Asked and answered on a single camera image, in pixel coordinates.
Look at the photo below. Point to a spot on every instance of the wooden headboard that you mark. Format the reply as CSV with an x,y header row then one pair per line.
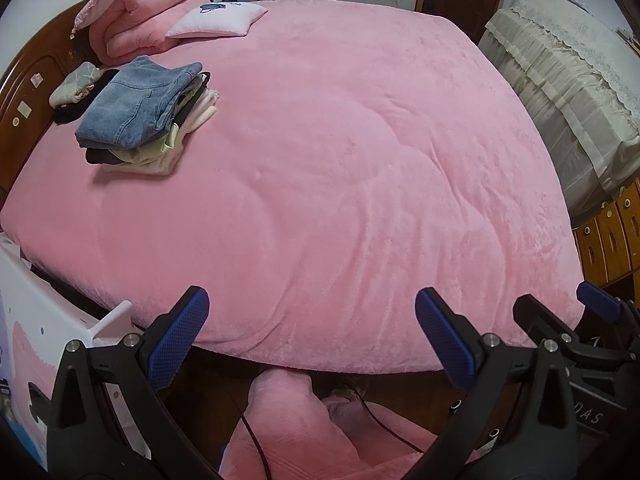
x,y
25,90

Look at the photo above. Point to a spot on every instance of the white and pink box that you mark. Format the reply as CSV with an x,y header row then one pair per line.
x,y
30,320

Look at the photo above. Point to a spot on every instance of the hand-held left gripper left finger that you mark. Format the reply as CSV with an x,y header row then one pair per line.
x,y
177,335

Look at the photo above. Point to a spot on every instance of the white star-shaped pillow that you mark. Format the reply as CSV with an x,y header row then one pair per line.
x,y
215,20

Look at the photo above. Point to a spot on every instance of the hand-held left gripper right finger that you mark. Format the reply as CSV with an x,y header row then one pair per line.
x,y
445,335

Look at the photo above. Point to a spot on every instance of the black cloth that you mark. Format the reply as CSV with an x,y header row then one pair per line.
x,y
67,112

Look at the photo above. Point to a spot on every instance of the grey patterned cloth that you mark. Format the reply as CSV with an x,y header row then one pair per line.
x,y
75,82

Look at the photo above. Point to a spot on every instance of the green and black folded garment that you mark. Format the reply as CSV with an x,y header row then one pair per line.
x,y
150,152

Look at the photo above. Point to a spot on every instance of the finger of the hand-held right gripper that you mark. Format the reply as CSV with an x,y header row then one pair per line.
x,y
532,312
597,295

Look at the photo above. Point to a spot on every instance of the pink plush blanket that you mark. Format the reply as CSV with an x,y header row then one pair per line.
x,y
350,160

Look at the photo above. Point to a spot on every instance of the blue denim jacket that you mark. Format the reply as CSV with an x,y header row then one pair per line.
x,y
135,105

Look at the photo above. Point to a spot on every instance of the person's right slipper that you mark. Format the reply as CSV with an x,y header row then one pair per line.
x,y
345,390

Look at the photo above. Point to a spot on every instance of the wooden drawer cabinet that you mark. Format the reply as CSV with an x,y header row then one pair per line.
x,y
610,240

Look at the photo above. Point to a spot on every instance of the folded pink quilt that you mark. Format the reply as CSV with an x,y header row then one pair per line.
x,y
145,10

